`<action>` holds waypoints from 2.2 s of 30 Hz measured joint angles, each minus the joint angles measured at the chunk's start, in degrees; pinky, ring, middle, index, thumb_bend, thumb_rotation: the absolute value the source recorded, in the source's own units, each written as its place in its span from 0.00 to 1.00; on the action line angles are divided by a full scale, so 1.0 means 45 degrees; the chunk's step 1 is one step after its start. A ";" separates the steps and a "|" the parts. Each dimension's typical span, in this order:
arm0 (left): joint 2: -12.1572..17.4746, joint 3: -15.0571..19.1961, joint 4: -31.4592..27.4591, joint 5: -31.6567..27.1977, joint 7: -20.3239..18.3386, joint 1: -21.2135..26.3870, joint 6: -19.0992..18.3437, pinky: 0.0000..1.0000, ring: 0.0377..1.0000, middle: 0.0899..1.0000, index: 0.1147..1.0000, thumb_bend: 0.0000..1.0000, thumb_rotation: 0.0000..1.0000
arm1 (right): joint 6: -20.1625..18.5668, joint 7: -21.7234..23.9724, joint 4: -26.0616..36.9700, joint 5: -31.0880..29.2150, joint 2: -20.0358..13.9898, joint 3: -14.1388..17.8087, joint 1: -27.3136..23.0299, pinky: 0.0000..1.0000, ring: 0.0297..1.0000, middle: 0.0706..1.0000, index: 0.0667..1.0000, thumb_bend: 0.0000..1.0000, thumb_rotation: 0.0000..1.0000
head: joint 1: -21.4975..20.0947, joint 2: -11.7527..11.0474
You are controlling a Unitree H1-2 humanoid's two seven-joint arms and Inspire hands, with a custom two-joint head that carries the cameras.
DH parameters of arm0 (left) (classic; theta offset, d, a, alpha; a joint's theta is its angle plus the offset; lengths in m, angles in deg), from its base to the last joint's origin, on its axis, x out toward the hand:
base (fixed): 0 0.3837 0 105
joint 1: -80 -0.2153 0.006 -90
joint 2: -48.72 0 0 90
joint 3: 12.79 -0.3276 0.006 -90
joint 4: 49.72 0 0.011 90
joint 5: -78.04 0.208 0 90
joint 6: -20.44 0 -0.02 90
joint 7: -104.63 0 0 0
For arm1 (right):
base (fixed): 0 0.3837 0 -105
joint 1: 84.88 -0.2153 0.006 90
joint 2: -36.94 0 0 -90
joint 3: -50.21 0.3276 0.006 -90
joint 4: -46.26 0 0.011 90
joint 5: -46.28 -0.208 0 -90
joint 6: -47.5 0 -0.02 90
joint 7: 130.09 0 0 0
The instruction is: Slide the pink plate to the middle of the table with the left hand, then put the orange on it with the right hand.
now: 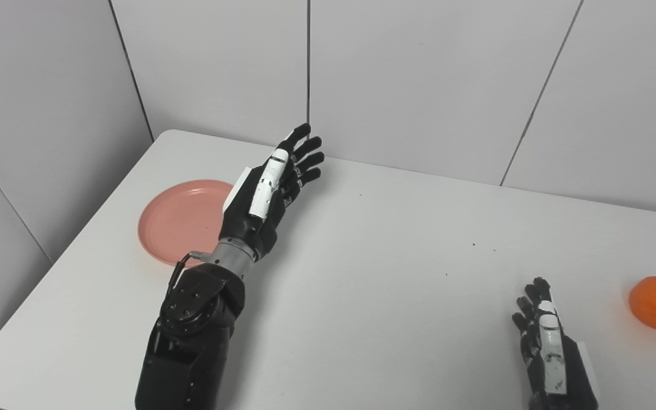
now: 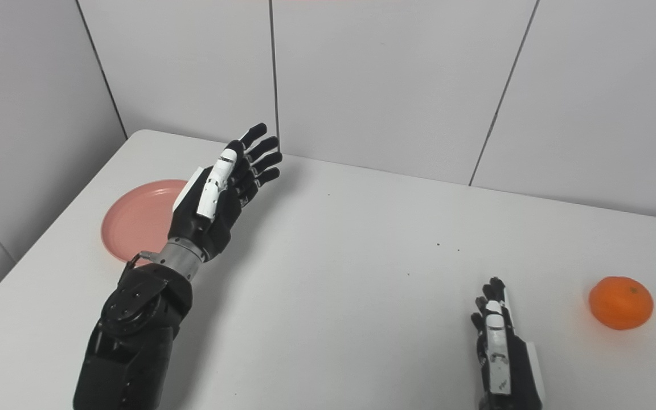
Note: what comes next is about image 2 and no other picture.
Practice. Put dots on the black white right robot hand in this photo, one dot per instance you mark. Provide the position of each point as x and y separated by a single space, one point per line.
504 359

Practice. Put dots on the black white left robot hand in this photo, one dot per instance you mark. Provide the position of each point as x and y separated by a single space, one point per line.
205 216

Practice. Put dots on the pink round plate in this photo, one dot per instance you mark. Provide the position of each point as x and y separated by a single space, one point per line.
140 219

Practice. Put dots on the orange fruit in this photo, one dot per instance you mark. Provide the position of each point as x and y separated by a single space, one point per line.
620 303

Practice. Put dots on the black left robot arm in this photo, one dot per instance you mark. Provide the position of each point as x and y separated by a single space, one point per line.
128 336

